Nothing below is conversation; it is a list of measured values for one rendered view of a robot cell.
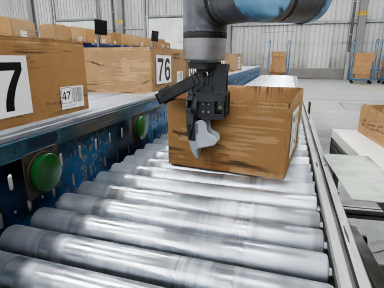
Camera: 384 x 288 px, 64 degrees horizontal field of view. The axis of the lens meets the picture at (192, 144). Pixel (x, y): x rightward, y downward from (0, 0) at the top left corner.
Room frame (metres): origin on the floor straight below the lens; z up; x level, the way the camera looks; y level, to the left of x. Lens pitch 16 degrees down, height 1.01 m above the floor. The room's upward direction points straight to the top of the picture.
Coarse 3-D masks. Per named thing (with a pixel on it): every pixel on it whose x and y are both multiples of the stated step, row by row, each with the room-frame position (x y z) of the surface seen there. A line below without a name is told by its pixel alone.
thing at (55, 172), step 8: (40, 160) 0.52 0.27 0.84; (48, 160) 0.53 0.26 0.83; (56, 160) 0.55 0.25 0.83; (32, 168) 0.50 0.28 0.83; (40, 168) 0.51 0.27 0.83; (48, 168) 0.53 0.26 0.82; (56, 168) 0.54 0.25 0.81; (32, 176) 0.50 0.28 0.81; (40, 176) 0.51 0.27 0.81; (48, 176) 0.52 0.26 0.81; (56, 176) 0.54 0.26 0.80; (40, 184) 0.51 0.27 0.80; (48, 184) 0.52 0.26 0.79; (56, 184) 0.54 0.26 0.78
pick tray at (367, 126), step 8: (360, 112) 1.11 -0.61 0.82; (368, 112) 1.04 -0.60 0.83; (376, 112) 0.98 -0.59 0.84; (360, 120) 1.10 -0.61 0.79; (368, 120) 1.03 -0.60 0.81; (376, 120) 0.97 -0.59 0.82; (360, 128) 1.09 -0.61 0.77; (368, 128) 1.02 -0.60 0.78; (376, 128) 0.96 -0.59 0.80; (368, 136) 1.01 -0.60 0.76; (376, 136) 0.95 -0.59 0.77
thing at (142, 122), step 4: (140, 116) 0.91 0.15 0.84; (140, 120) 0.89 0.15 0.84; (144, 120) 0.91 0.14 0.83; (136, 124) 0.88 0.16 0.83; (140, 124) 0.89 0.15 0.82; (144, 124) 0.91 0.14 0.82; (136, 128) 0.87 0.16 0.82; (140, 128) 0.88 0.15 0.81; (144, 128) 0.91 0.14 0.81; (136, 132) 0.88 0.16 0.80; (140, 132) 0.88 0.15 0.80; (144, 132) 0.91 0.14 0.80; (140, 136) 0.88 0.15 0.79; (144, 136) 0.91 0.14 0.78
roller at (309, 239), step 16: (64, 208) 0.54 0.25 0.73; (80, 208) 0.53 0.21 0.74; (96, 208) 0.53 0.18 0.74; (112, 208) 0.52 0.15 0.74; (128, 208) 0.51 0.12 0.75; (144, 208) 0.51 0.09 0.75; (160, 208) 0.51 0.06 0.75; (160, 224) 0.48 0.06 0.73; (176, 224) 0.48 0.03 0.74; (192, 224) 0.47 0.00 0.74; (208, 224) 0.46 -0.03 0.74; (224, 224) 0.46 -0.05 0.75; (240, 224) 0.46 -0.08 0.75; (256, 224) 0.45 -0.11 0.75; (272, 224) 0.45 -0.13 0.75; (256, 240) 0.43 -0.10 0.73; (272, 240) 0.43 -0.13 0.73; (288, 240) 0.42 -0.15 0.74; (304, 240) 0.42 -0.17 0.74; (320, 240) 0.41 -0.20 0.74
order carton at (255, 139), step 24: (240, 96) 1.08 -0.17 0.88; (264, 96) 1.05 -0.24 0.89; (288, 96) 1.01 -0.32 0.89; (168, 120) 0.75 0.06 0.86; (216, 120) 0.70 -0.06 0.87; (240, 120) 0.68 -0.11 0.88; (264, 120) 0.66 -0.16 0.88; (288, 120) 0.64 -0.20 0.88; (168, 144) 0.76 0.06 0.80; (216, 144) 0.70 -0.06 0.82; (240, 144) 0.68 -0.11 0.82; (264, 144) 0.66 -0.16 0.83; (288, 144) 0.67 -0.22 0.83; (216, 168) 0.70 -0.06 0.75; (240, 168) 0.68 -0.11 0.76; (264, 168) 0.66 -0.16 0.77
